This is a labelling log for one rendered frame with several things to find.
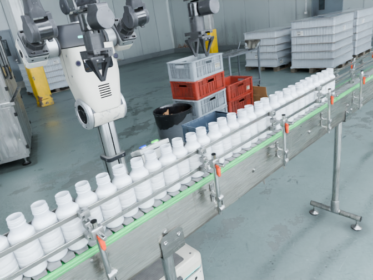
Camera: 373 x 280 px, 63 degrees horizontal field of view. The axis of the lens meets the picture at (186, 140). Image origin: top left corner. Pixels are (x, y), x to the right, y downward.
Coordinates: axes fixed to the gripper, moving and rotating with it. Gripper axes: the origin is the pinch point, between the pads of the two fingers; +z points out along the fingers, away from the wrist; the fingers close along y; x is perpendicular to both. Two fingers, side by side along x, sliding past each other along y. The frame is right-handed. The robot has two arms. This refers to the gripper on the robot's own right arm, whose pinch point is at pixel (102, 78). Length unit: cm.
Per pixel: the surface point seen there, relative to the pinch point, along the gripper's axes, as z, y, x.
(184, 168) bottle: 34.2, 16.4, 14.1
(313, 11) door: 4, -424, 1038
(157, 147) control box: 29.5, 1.3, 14.9
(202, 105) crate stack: 78, -159, 198
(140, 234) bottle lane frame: 46, 19, -9
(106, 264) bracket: 43, 25, -24
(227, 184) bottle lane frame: 48, 19, 32
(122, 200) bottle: 34.3, 15.5, -10.8
